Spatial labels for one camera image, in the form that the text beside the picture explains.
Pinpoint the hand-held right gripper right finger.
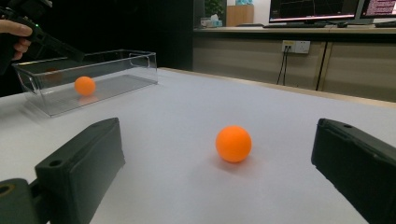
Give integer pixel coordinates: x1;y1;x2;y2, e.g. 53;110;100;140
310;118;396;224

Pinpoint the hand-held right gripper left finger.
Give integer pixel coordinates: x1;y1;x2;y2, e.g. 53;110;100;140
35;117;126;224

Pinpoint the orange ball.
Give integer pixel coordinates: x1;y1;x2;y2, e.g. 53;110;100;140
74;76;97;97
215;124;253;163

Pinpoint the clear plastic container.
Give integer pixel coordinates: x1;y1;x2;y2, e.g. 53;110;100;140
12;49;159;119

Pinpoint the dark curtain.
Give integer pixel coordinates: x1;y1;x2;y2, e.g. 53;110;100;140
31;0;195;72

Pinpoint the beige cabinet counter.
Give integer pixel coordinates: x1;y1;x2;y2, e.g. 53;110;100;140
191;26;396;104

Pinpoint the white board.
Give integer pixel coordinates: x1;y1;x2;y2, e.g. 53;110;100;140
0;68;396;224

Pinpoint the teal tissue box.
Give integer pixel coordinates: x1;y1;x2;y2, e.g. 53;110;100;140
200;13;224;29

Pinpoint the green plant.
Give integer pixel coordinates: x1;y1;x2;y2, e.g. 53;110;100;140
204;0;226;19

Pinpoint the computer monitor with text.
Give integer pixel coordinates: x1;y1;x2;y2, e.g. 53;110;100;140
360;0;396;21

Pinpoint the large computer monitor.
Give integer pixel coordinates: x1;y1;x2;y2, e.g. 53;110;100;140
269;0;362;24

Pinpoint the wooden box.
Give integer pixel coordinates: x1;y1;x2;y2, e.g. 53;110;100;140
226;4;255;28

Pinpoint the black power cable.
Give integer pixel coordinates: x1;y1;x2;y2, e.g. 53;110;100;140
276;46;287;86
282;46;290;86

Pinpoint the white wall socket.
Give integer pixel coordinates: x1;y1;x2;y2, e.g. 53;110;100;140
281;39;311;55

